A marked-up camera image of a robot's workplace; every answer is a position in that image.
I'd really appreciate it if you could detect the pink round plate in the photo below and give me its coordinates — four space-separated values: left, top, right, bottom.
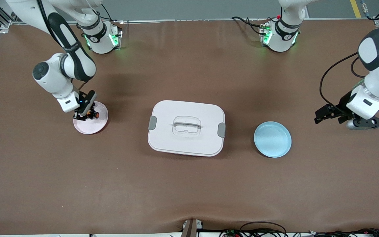
73 101 109 135

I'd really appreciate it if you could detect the light blue round plate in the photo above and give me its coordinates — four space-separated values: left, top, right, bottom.
254 121 292 158

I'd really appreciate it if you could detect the white lidded storage box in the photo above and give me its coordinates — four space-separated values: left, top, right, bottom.
147 100 226 157

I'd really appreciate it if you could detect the clear box lid handle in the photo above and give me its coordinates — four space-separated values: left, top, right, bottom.
171 116 202 136

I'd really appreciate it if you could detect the black right arm base cable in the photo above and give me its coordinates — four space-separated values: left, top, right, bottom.
88 3 113 22

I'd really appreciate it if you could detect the black arm base cable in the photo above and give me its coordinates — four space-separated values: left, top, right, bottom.
231 16 263 35
88 3 113 22

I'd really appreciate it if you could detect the black cable bundle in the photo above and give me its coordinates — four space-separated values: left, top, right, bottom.
219 228 379 237

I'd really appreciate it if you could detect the black left arm base cable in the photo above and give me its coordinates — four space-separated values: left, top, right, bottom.
231 16 263 35

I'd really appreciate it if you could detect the black looped cable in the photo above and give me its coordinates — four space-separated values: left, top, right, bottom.
240 221 288 237

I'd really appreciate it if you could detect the silver table edge rail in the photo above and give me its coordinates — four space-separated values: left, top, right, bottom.
11 18 375 25

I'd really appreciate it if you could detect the grey camera stand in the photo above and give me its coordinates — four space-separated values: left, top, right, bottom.
181 218 204 237

